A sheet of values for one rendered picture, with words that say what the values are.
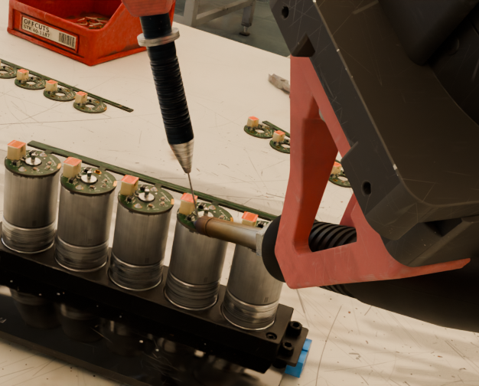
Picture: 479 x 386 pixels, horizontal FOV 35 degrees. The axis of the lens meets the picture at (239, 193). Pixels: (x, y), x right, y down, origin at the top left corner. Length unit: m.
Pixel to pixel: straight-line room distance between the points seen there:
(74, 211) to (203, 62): 0.40
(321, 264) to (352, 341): 0.17
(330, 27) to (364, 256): 0.06
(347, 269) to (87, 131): 0.36
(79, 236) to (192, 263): 0.05
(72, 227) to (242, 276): 0.08
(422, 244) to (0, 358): 0.22
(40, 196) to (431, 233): 0.23
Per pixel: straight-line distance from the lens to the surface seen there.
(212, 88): 0.66
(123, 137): 0.54
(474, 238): 0.16
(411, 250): 0.16
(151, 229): 0.33
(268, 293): 0.33
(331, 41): 0.15
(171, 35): 0.29
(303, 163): 0.21
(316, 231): 0.24
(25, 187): 0.35
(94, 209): 0.34
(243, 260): 0.32
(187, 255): 0.33
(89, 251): 0.35
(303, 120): 0.20
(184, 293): 0.34
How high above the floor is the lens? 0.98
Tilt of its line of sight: 27 degrees down
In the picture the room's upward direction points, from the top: 12 degrees clockwise
